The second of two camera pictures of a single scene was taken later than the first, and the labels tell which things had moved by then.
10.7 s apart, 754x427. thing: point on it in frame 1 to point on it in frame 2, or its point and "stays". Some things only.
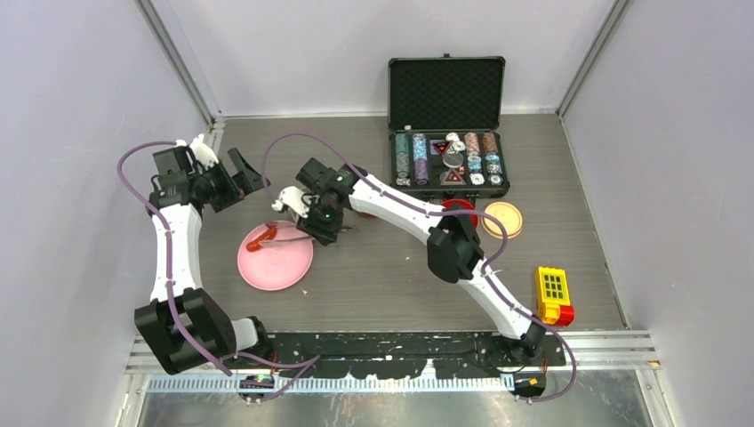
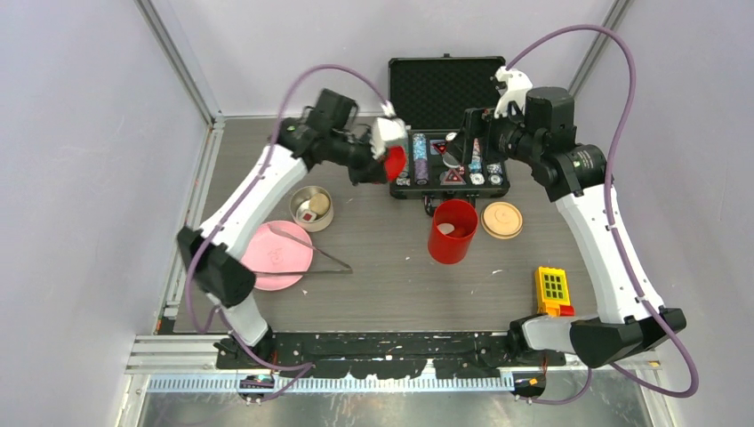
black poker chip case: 445,116 stays
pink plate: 282,262 stays
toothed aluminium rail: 339,383 stays
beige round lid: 509,213 stays
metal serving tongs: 345,229 to 348,269
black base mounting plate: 401,354 stays
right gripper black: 324,234 to 477,123
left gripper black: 247,179 to 372,169
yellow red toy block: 553,303 stays
